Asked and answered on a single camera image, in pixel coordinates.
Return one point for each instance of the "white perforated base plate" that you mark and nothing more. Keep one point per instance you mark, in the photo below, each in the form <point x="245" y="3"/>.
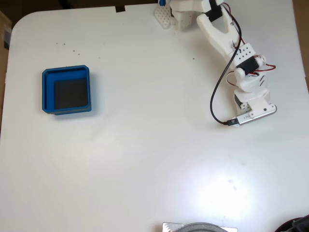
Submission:
<point x="164" y="15"/>

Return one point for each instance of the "blue clamp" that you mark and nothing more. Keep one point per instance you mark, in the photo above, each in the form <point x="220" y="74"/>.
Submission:
<point x="162" y="2"/>

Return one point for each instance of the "blue box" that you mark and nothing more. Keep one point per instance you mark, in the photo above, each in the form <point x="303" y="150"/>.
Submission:
<point x="48" y="91"/>

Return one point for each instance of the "cardboard box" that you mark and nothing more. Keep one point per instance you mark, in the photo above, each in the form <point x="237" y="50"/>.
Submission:
<point x="4" y="29"/>

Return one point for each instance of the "silver metal bracket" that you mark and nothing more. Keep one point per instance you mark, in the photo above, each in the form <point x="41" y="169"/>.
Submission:
<point x="169" y="227"/>

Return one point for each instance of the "black object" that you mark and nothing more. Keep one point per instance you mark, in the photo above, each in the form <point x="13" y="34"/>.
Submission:
<point x="297" y="224"/>

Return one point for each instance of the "silver camera box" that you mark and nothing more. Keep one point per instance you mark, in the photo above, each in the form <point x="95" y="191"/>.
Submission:
<point x="258" y="113"/>

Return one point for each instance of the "black tape piece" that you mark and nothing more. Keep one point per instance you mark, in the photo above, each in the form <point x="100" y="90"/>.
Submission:
<point x="120" y="9"/>

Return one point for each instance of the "grey round object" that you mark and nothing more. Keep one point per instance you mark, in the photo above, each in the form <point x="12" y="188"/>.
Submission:
<point x="202" y="227"/>

